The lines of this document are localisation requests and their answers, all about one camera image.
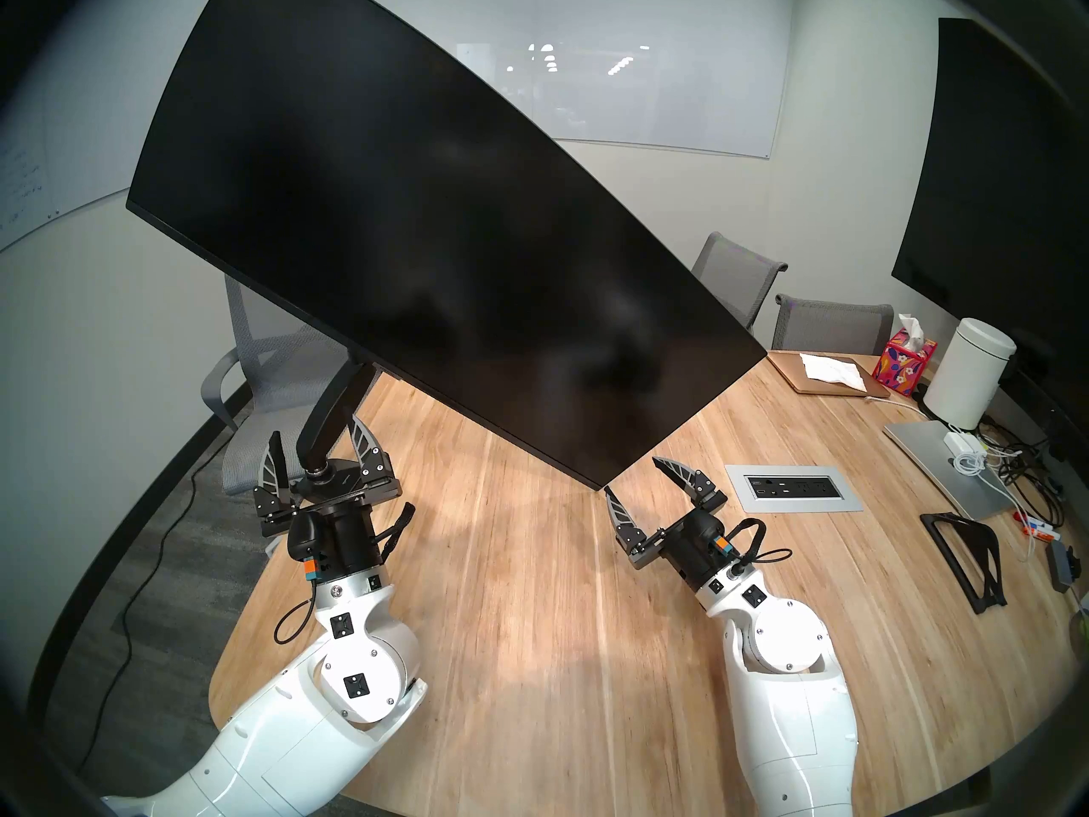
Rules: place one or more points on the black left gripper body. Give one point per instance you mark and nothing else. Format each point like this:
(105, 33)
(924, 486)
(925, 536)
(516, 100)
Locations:
(349, 539)

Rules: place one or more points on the white cylindrical bin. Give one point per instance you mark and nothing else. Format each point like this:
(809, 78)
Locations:
(970, 373)

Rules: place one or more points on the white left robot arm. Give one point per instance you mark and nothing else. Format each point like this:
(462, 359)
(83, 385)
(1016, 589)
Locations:
(281, 739)

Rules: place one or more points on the white power adapter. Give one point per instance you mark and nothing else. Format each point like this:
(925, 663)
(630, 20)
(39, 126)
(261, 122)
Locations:
(961, 443)

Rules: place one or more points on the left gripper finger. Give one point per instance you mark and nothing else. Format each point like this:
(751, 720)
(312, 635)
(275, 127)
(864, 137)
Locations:
(272, 475)
(370, 458)

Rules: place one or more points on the glass whiteboard with writing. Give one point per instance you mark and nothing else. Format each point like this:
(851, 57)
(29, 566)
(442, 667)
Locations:
(68, 143)

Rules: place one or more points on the green small object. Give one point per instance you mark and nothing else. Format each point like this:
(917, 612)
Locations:
(1080, 628)

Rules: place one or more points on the glass whiteboard without writing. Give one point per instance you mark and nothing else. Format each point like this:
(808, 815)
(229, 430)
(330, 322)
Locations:
(681, 75)

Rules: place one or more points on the grey mesh chair with armrests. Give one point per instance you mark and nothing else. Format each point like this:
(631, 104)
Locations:
(255, 347)

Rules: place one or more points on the grey tilted office chair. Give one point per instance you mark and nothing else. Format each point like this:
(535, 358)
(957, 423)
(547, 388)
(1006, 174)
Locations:
(736, 275)

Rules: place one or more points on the black folding laptop stand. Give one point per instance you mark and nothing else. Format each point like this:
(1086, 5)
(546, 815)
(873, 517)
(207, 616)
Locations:
(987, 568)

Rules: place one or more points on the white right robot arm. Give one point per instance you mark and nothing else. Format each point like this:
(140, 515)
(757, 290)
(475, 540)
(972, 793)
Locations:
(791, 696)

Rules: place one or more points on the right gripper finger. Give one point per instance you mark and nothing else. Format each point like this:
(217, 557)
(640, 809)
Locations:
(625, 526)
(687, 479)

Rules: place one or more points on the white paper napkin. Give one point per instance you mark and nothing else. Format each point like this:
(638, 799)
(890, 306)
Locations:
(834, 371)

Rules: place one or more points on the left wrist black connector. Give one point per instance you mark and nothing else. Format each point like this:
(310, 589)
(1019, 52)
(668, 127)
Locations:
(305, 539)

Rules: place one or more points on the silver table power outlet box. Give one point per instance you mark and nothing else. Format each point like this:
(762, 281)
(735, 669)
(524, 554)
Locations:
(791, 488)

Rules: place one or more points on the grey small adapter block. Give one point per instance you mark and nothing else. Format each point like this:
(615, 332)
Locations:
(1063, 564)

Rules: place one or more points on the right wrist black connector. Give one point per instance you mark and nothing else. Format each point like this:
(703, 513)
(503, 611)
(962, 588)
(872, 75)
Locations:
(710, 534)

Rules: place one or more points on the silver closed laptop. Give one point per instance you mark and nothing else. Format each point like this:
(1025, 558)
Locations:
(936, 466)

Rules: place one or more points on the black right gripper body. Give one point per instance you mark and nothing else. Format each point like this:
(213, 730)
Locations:
(693, 551)

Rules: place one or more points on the grey low-back office chair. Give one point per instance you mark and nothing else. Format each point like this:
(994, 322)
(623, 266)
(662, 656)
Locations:
(834, 326)

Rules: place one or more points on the brown leather pad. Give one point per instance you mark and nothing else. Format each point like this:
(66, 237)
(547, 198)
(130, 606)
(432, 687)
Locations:
(795, 377)

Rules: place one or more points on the wrist black connector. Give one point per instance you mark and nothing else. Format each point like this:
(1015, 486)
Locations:
(305, 539)
(710, 534)

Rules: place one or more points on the colourful floral tissue box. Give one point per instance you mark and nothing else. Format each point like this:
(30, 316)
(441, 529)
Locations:
(903, 366)

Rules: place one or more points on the curved black widescreen monitor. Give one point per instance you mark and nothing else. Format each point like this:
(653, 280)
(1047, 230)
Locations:
(425, 228)

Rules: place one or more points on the large black wall television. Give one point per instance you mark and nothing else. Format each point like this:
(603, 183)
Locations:
(987, 185)

